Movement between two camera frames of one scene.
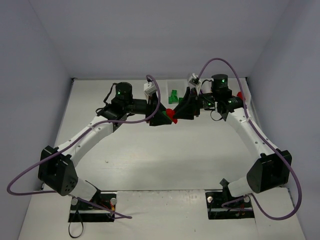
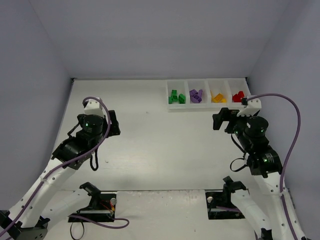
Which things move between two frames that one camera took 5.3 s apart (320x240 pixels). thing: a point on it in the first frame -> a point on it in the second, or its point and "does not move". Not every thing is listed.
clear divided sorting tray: x=176 y=89 does not move
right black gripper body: x=195 y=104 -> x=227 y=120
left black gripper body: x=152 y=109 -> x=113 y=124
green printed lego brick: x=173 y=98 does not move
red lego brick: x=239 y=94 does not move
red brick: x=170 y=113 -> x=237 y=98
